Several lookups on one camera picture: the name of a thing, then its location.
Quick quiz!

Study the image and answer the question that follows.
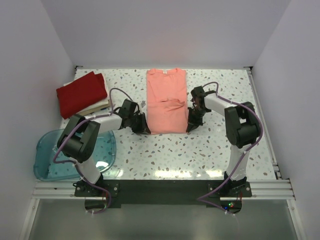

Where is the salmon pink t-shirt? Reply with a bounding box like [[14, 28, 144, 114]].
[[146, 68, 188, 134]]

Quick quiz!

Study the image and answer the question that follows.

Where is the blue transparent plastic bin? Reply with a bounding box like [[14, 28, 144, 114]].
[[33, 129, 117, 182]]

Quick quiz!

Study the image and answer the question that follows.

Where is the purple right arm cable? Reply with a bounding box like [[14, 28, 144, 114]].
[[196, 81, 264, 209]]

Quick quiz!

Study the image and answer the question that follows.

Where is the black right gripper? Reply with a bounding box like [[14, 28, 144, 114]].
[[186, 106, 209, 133]]

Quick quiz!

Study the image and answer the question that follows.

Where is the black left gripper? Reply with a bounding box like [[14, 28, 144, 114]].
[[128, 112, 151, 135]]

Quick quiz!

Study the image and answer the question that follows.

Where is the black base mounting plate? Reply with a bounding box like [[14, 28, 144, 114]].
[[73, 179, 253, 211]]

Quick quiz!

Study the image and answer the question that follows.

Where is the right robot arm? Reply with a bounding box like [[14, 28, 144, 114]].
[[186, 86, 263, 197]]

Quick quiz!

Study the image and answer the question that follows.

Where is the folded red t-shirt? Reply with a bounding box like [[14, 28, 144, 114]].
[[55, 71, 109, 118]]

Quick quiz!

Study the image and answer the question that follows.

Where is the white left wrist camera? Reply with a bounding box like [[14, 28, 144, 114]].
[[140, 100, 146, 108]]

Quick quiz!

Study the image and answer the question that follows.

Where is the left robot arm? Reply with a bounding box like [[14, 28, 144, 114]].
[[53, 99, 151, 196]]

